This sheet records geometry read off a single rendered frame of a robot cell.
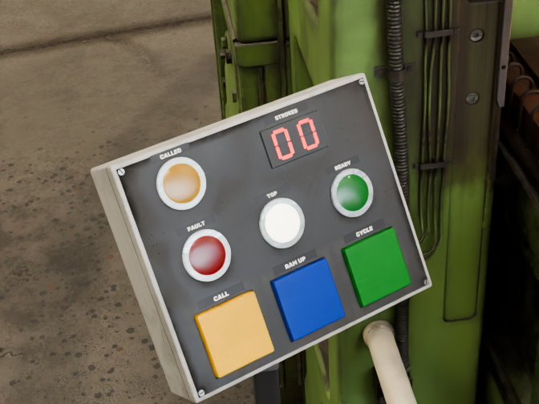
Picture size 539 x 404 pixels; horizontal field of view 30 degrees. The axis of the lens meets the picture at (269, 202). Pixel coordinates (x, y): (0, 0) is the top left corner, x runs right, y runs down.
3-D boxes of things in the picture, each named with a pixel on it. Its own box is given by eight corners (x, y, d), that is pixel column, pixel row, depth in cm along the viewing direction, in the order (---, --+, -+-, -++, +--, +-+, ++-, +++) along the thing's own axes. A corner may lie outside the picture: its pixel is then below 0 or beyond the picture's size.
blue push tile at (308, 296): (347, 316, 119) (327, 257, 118) (294, 342, 116) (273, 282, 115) (339, 314, 120) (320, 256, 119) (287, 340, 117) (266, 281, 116)
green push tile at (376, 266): (413, 283, 123) (394, 226, 122) (363, 307, 120) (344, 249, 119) (404, 282, 124) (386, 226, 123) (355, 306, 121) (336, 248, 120)
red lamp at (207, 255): (230, 276, 112) (227, 245, 109) (188, 281, 111) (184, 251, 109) (228, 259, 114) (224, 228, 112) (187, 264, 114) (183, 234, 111)
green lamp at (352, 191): (374, 212, 120) (374, 182, 118) (335, 217, 120) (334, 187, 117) (368, 197, 123) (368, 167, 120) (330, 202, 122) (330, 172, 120)
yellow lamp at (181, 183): (205, 204, 110) (201, 171, 108) (163, 210, 110) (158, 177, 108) (203, 189, 113) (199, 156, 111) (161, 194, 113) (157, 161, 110)
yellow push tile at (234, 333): (275, 351, 114) (254, 290, 114) (218, 379, 111) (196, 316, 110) (269, 349, 116) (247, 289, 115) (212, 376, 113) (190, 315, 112)
